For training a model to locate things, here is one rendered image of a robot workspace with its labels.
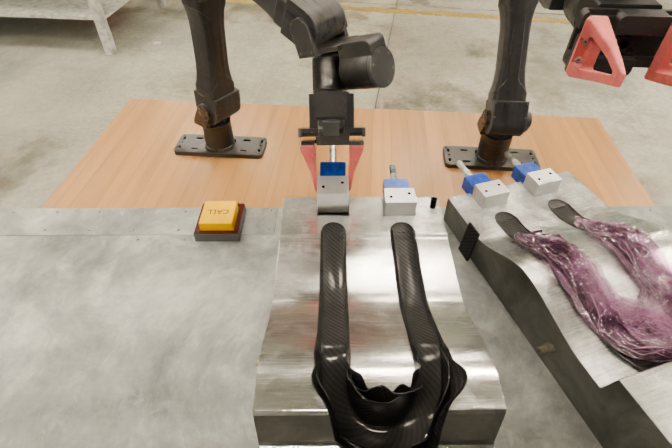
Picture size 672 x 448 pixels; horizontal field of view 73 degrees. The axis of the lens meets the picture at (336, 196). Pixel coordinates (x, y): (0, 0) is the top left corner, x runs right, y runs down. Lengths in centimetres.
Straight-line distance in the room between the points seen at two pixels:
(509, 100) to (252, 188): 53
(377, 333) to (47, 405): 45
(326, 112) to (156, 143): 60
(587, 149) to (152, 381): 98
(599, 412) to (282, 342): 39
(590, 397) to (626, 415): 5
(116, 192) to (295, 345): 59
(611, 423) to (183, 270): 64
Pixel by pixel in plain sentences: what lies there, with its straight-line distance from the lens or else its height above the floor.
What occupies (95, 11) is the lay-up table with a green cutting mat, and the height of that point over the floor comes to 31.
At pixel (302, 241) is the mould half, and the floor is 89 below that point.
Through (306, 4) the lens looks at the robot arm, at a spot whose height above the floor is 118.
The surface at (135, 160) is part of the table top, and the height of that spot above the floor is 80.
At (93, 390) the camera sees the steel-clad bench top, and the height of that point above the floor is 80.
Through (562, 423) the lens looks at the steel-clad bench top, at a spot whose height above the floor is 80.
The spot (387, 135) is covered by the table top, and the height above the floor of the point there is 80.
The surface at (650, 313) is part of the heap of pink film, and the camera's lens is 74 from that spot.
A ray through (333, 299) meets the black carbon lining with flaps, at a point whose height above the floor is 88.
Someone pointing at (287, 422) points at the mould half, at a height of 91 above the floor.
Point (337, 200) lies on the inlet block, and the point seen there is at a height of 92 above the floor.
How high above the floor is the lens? 140
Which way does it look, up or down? 42 degrees down
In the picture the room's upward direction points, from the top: straight up
